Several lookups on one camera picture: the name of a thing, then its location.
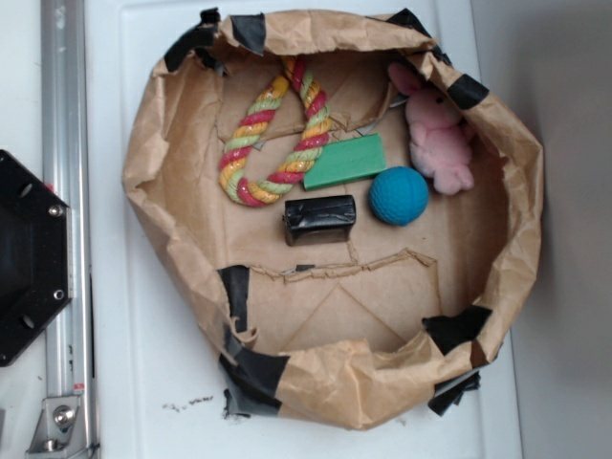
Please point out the pink plush bunny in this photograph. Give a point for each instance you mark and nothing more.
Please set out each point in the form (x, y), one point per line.
(439, 137)

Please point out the black tape-wrapped box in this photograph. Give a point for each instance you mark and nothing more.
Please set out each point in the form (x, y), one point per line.
(321, 220)

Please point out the brown paper bag bin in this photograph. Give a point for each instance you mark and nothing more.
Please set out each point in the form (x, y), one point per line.
(355, 332)

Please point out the green rectangular block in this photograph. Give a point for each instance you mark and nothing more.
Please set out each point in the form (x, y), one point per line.
(347, 161)

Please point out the multicolour rope toy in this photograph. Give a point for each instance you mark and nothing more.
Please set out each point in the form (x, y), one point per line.
(296, 76)

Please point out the metal corner bracket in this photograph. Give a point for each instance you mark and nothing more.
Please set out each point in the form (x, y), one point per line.
(60, 429)

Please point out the aluminium extrusion rail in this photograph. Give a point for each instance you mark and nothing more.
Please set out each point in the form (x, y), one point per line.
(70, 362)

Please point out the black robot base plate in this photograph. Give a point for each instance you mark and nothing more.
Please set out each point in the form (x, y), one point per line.
(35, 283)

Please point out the blue textured ball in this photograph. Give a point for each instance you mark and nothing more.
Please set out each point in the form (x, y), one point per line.
(398, 196)

